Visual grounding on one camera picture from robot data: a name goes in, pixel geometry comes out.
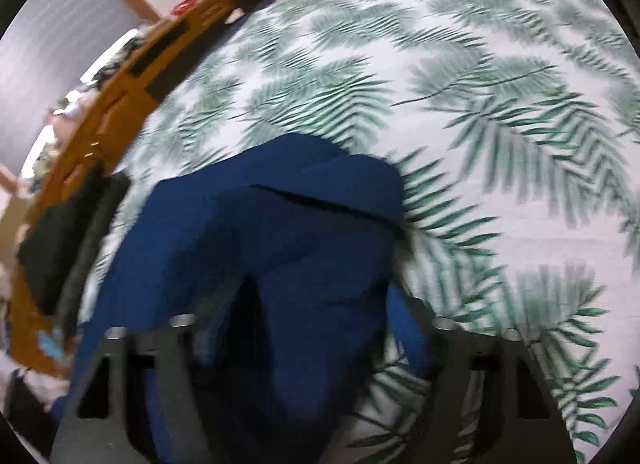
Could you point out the navy blue suit jacket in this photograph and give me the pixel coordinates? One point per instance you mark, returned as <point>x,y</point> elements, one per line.
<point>300,244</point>

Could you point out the leaf print bed sheet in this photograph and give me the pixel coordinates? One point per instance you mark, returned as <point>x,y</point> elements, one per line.
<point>450,93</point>

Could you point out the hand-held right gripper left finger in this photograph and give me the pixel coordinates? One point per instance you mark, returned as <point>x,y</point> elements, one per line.
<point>175,369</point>

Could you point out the black garment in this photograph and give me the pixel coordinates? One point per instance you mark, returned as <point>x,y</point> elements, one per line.
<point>60,244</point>

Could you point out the wooden desk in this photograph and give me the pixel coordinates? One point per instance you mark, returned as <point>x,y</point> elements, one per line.
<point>115,103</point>

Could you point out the grey window blind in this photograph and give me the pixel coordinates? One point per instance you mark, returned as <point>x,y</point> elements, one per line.
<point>50,58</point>

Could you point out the red bowl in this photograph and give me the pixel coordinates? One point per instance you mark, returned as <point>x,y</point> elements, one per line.
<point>185,4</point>

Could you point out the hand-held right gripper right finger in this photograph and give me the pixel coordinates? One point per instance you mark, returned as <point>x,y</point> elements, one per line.
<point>407,334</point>

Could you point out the pink box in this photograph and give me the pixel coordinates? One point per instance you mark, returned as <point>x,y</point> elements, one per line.
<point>60,122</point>

